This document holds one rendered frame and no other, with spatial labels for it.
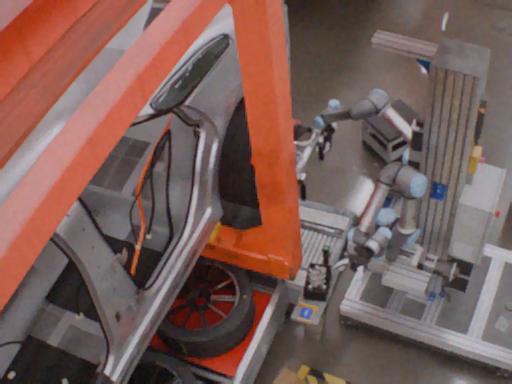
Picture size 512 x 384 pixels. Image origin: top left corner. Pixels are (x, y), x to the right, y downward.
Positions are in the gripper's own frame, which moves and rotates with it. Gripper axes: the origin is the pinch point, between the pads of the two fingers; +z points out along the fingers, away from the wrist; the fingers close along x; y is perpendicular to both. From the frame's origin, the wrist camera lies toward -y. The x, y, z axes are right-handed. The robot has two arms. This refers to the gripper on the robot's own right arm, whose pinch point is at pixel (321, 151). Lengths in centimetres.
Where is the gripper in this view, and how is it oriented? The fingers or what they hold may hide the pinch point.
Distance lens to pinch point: 420.9
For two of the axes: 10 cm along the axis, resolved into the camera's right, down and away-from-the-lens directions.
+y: -1.0, -6.6, -7.4
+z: -3.8, 7.2, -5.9
